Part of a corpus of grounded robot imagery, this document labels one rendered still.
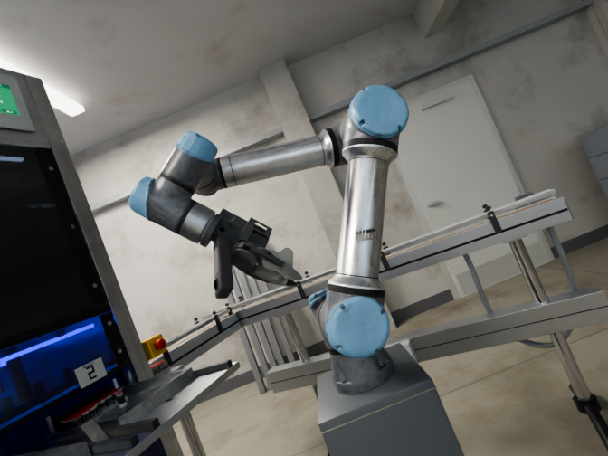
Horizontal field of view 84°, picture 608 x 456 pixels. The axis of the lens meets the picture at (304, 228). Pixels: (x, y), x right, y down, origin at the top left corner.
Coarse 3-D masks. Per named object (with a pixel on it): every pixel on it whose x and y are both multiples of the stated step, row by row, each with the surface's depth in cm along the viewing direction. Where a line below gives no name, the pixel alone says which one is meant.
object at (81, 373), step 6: (96, 360) 108; (84, 366) 104; (96, 366) 107; (102, 366) 109; (78, 372) 102; (84, 372) 104; (96, 372) 107; (102, 372) 108; (78, 378) 102; (84, 378) 103; (96, 378) 106; (84, 384) 103
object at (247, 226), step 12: (216, 216) 67; (228, 216) 70; (216, 228) 67; (228, 228) 69; (240, 228) 69; (252, 228) 69; (204, 240) 65; (240, 240) 66; (252, 240) 68; (264, 240) 69; (240, 252) 66; (240, 264) 69; (252, 264) 68
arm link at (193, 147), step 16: (176, 144) 66; (192, 144) 65; (208, 144) 66; (176, 160) 64; (192, 160) 65; (208, 160) 67; (176, 176) 64; (192, 176) 65; (208, 176) 72; (192, 192) 67
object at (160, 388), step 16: (144, 384) 115; (160, 384) 112; (176, 384) 100; (128, 400) 111; (144, 400) 90; (160, 400) 94; (112, 416) 100; (128, 416) 85; (64, 432) 92; (80, 432) 89
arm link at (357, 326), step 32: (384, 96) 67; (352, 128) 68; (384, 128) 65; (352, 160) 69; (384, 160) 68; (352, 192) 68; (384, 192) 68; (352, 224) 67; (352, 256) 66; (352, 288) 63; (384, 288) 66; (320, 320) 72; (352, 320) 61; (384, 320) 62; (352, 352) 62
